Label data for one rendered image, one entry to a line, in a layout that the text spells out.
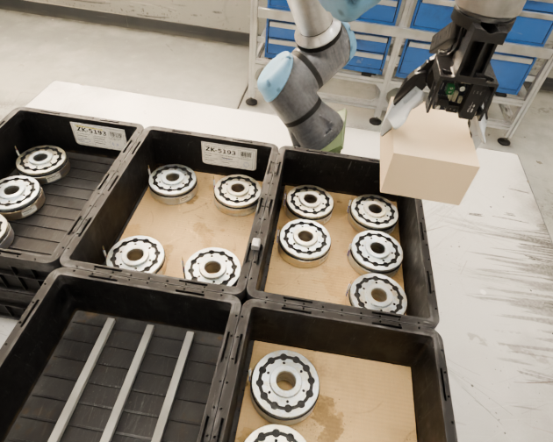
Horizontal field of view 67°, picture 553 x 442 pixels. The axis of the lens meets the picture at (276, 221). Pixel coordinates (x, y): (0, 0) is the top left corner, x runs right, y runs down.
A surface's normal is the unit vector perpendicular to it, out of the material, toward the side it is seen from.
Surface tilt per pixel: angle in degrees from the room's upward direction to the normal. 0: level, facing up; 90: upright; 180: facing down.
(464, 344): 0
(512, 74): 90
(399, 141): 0
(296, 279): 0
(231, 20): 90
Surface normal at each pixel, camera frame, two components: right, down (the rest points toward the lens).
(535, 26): -0.17, 0.70
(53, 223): 0.07, -0.69
